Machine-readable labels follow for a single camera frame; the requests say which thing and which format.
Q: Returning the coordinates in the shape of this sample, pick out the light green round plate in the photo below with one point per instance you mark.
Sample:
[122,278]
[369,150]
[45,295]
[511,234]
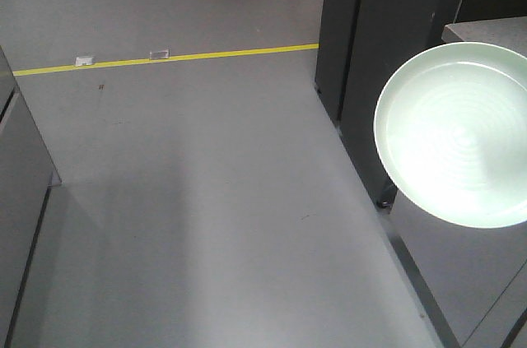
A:
[450,131]

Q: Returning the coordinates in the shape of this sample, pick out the dark tall cabinet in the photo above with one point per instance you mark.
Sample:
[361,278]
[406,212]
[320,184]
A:
[361,44]

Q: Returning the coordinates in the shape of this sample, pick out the grey island cabinet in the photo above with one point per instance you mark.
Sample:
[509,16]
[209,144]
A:
[27,172]

